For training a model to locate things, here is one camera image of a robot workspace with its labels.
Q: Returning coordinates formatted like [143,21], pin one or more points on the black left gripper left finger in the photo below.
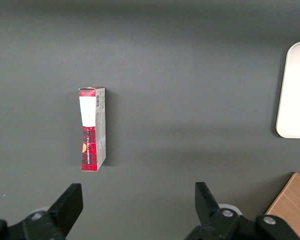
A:
[65,210]

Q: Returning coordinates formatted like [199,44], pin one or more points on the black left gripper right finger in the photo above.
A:
[207,212]

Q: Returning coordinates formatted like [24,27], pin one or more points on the white rectangular plastic tray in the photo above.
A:
[296,95]

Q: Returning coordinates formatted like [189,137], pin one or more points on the red plaid cardboard box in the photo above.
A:
[88,140]

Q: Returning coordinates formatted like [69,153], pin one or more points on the wooden two-drawer cabinet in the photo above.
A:
[293,200]

